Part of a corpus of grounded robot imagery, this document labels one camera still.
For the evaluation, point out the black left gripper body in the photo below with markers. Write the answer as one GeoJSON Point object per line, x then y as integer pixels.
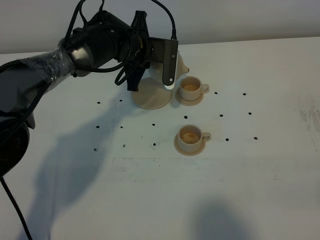
{"type": "Point", "coordinates": [141, 49]}

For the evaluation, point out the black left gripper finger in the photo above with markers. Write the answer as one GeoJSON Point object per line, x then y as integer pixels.
{"type": "Point", "coordinates": [134, 77]}
{"type": "Point", "coordinates": [139, 24]}

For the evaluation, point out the beige ceramic teapot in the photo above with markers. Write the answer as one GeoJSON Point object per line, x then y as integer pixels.
{"type": "Point", "coordinates": [168, 72]}

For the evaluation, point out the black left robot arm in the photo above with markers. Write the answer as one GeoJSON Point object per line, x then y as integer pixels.
{"type": "Point", "coordinates": [23, 82]}

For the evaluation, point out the beige teapot saucer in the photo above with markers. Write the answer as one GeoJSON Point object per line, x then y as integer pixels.
{"type": "Point", "coordinates": [151, 94]}

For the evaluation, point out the beige far cup saucer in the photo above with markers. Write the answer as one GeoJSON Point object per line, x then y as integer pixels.
{"type": "Point", "coordinates": [189, 103]}

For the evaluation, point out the beige cup saucer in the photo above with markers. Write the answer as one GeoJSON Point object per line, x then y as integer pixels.
{"type": "Point", "coordinates": [188, 149]}
{"type": "Point", "coordinates": [189, 103]}

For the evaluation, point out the beige far teacup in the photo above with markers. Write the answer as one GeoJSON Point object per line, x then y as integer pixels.
{"type": "Point", "coordinates": [191, 88]}

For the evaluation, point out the beige teacup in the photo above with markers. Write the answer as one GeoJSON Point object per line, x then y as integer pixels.
{"type": "Point", "coordinates": [192, 134]}
{"type": "Point", "coordinates": [191, 88]}

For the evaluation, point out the beige near teacup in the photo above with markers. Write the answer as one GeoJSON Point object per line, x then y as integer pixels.
{"type": "Point", "coordinates": [192, 134]}

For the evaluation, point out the beige near cup saucer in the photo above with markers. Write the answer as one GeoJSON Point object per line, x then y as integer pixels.
{"type": "Point", "coordinates": [188, 149]}

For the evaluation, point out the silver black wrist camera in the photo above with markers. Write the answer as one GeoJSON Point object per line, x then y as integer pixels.
{"type": "Point", "coordinates": [165, 52]}

